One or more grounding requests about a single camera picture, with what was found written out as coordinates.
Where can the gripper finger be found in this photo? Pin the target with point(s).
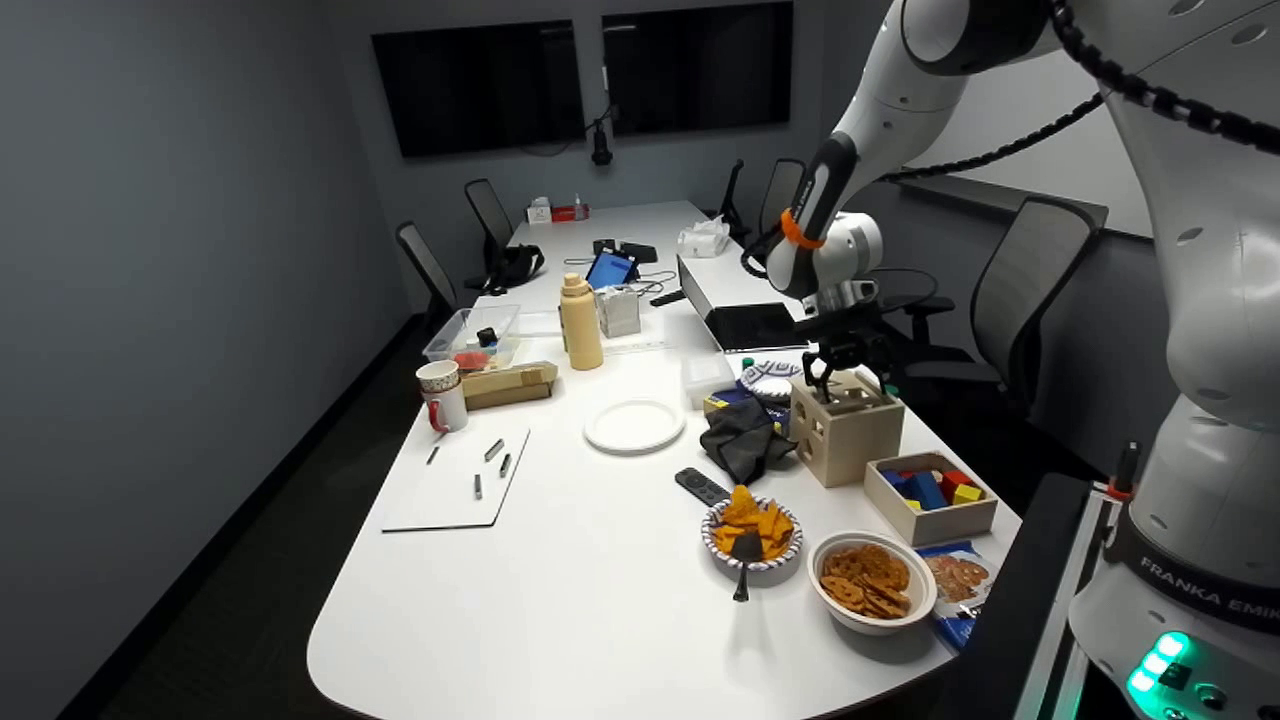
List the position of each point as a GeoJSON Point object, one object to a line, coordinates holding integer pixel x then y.
{"type": "Point", "coordinates": [817, 380]}
{"type": "Point", "coordinates": [882, 374]}

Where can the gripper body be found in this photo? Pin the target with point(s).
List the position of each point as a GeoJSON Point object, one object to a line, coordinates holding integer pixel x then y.
{"type": "Point", "coordinates": [845, 340]}

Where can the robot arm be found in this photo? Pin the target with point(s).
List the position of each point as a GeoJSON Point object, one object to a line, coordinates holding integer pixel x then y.
{"type": "Point", "coordinates": [1200, 300]}

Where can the wooden shape sorter lid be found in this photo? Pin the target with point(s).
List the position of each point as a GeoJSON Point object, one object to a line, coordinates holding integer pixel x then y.
{"type": "Point", "coordinates": [850, 398]}

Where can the wooden shape sorter box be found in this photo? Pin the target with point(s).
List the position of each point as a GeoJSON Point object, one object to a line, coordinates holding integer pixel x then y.
{"type": "Point", "coordinates": [850, 440]}

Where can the blue patterned plate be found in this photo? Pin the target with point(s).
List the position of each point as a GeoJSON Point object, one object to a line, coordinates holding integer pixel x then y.
{"type": "Point", "coordinates": [768, 378]}

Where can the black cloth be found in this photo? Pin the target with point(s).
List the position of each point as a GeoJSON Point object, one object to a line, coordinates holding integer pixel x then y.
{"type": "Point", "coordinates": [745, 440]}

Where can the clear plastic container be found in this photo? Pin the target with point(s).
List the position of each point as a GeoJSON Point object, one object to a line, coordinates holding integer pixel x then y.
{"type": "Point", "coordinates": [706, 378]}

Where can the blue block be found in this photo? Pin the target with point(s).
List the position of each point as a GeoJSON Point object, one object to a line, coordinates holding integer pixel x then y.
{"type": "Point", "coordinates": [925, 490]}

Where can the red block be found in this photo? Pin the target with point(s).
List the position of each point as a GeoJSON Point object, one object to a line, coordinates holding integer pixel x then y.
{"type": "Point", "coordinates": [955, 480]}

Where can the long white box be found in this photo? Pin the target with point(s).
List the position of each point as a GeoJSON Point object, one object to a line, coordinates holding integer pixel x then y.
{"type": "Point", "coordinates": [715, 280]}

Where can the yellow block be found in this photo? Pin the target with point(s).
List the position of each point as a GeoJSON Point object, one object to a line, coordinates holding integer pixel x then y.
{"type": "Point", "coordinates": [967, 494]}

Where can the heap of orange chips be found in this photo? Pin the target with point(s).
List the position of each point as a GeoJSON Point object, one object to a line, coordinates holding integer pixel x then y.
{"type": "Point", "coordinates": [760, 520]}

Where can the black remote control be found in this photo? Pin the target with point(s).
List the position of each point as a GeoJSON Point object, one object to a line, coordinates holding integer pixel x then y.
{"type": "Point", "coordinates": [701, 486]}
{"type": "Point", "coordinates": [668, 298]}

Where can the wooden tray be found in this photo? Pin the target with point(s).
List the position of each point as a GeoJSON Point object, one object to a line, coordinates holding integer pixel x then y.
{"type": "Point", "coordinates": [935, 522]}

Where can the office chair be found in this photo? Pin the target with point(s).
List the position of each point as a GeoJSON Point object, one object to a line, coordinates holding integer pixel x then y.
{"type": "Point", "coordinates": [425, 262]}
{"type": "Point", "coordinates": [1030, 280]}
{"type": "Point", "coordinates": [486, 210]}
{"type": "Point", "coordinates": [780, 190]}
{"type": "Point", "coordinates": [733, 195]}

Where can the white tissue pack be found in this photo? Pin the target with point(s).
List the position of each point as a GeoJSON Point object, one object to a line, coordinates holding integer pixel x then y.
{"type": "Point", "coordinates": [704, 238]}

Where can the black spoon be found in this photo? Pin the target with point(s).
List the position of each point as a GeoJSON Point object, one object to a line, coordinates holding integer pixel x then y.
{"type": "Point", "coordinates": [745, 548]}

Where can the white plate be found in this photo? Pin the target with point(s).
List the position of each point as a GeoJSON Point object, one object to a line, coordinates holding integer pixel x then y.
{"type": "Point", "coordinates": [634, 426]}

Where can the patterned bowl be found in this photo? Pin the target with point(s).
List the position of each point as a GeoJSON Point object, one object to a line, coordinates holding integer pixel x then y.
{"type": "Point", "coordinates": [780, 570]}

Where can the grey napkin box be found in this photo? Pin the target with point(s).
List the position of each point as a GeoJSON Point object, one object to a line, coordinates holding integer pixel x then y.
{"type": "Point", "coordinates": [619, 312]}

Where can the heap of pretzels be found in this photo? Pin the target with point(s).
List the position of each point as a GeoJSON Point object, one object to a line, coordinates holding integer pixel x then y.
{"type": "Point", "coordinates": [868, 585]}

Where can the blue snack bag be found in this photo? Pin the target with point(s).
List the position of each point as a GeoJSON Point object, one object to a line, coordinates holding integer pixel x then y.
{"type": "Point", "coordinates": [960, 585]}

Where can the black device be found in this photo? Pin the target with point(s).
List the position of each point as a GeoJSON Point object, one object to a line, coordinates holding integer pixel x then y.
{"type": "Point", "coordinates": [630, 250]}

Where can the tablet with blue screen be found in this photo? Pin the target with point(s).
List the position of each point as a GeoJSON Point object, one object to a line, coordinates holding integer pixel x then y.
{"type": "Point", "coordinates": [610, 270]}

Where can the tan bottle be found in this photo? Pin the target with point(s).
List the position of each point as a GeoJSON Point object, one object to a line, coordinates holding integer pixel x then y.
{"type": "Point", "coordinates": [581, 330]}

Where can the white bowl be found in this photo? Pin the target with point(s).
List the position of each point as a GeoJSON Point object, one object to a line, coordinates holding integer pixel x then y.
{"type": "Point", "coordinates": [880, 622]}

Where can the black and red clamp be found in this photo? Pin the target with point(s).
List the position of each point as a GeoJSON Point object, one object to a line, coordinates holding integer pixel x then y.
{"type": "Point", "coordinates": [1123, 470]}

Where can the red box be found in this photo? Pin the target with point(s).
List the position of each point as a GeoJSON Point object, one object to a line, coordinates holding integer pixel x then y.
{"type": "Point", "coordinates": [570, 213]}

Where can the cardboard box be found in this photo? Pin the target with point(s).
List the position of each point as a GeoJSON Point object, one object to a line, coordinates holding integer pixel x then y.
{"type": "Point", "coordinates": [510, 385]}

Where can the black webcam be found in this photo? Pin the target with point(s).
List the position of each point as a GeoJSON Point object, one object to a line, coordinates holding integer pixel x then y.
{"type": "Point", "coordinates": [601, 148]}

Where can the black bag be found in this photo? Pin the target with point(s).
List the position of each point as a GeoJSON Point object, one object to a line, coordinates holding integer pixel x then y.
{"type": "Point", "coordinates": [518, 265]}

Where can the white tissue box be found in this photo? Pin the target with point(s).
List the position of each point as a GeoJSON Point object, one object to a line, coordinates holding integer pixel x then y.
{"type": "Point", "coordinates": [539, 211]}

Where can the red object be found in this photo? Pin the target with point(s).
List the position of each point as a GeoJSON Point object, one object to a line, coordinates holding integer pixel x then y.
{"type": "Point", "coordinates": [470, 360]}

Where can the clear plastic bin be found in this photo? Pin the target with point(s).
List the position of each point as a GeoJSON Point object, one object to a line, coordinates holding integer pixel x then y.
{"type": "Point", "coordinates": [450, 335]}

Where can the small whiteboard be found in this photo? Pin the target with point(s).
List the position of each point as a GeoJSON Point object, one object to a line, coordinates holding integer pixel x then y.
{"type": "Point", "coordinates": [450, 495]}

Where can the wall monitor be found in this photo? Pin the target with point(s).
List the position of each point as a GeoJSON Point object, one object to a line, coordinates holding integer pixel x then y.
{"type": "Point", "coordinates": [478, 88]}
{"type": "Point", "coordinates": [697, 68]}

